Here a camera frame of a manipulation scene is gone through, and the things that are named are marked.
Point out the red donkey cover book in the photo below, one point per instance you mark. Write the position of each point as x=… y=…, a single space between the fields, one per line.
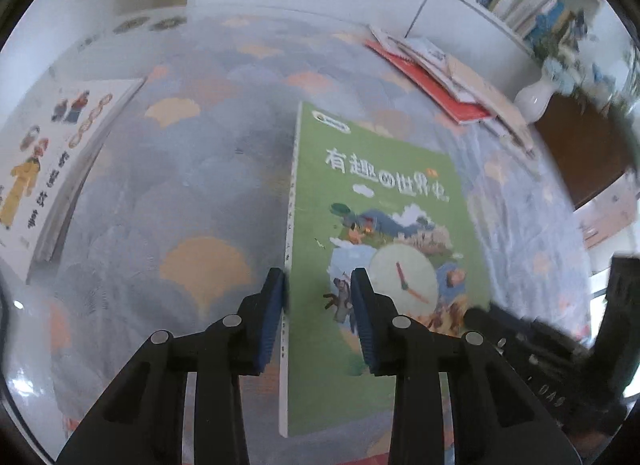
x=460 y=112

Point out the brown wooden cabinet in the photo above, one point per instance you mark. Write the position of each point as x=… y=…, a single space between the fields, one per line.
x=585 y=155

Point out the white yellow-robed warrior book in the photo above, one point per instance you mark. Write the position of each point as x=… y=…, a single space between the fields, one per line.
x=487 y=87

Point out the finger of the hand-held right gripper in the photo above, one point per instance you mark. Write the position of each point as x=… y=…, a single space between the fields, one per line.
x=520 y=330

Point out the white warrior myth book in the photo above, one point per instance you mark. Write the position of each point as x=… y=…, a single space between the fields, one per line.
x=45 y=170

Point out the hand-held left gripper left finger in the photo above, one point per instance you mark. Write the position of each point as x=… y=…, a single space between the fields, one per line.
x=270 y=325

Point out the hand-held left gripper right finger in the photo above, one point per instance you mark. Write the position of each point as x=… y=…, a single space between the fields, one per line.
x=365 y=325

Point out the white blue-illustrated book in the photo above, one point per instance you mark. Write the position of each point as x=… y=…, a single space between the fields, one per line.
x=382 y=35

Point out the white square-code back book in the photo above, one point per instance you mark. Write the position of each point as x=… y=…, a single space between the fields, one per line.
x=450 y=82

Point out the blue white artificial flowers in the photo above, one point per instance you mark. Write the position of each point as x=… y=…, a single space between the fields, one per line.
x=565 y=72

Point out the white low cabinet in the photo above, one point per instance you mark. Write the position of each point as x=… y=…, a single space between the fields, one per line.
x=610 y=215

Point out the green clock cover book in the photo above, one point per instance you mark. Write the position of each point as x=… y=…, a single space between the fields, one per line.
x=375 y=185

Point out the white ceramic vase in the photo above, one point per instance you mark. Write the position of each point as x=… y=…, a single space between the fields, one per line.
x=532 y=100

